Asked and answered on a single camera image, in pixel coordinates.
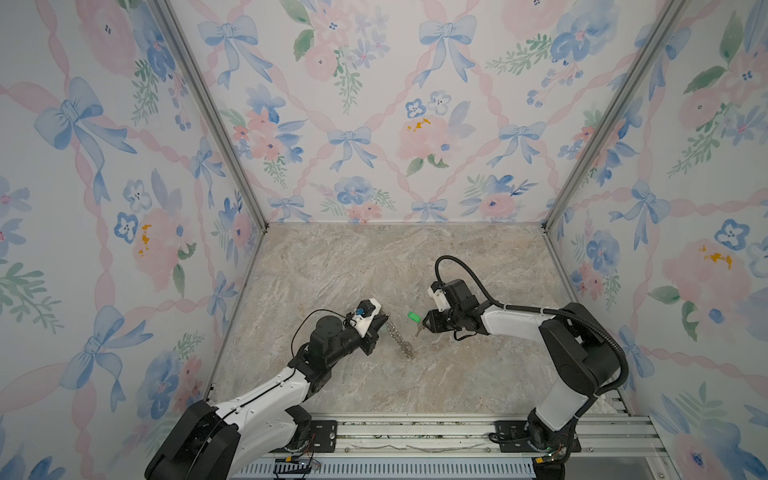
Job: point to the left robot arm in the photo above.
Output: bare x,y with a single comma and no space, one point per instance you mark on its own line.
217,441

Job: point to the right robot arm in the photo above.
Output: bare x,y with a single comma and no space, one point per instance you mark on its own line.
586,360

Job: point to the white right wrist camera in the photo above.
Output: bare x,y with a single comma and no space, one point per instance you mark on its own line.
437,294

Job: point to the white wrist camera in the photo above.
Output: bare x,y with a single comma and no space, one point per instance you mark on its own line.
367,312
437,294

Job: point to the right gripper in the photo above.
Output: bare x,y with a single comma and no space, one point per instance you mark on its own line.
433,319

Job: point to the aluminium corner post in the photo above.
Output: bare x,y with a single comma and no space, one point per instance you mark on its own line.
658,35
179,46

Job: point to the aluminium corner post left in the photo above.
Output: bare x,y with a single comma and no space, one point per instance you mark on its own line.
179,46

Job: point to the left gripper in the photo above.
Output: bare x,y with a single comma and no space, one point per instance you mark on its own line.
370,337

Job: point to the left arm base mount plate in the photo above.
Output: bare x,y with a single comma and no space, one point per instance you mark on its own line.
310,435

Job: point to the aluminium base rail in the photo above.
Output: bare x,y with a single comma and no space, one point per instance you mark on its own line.
457,446

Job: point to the aluminium corner post right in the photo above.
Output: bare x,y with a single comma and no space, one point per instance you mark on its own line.
658,35

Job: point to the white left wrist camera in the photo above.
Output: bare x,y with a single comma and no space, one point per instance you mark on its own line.
367,312

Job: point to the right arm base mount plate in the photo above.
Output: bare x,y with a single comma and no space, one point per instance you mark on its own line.
533,436

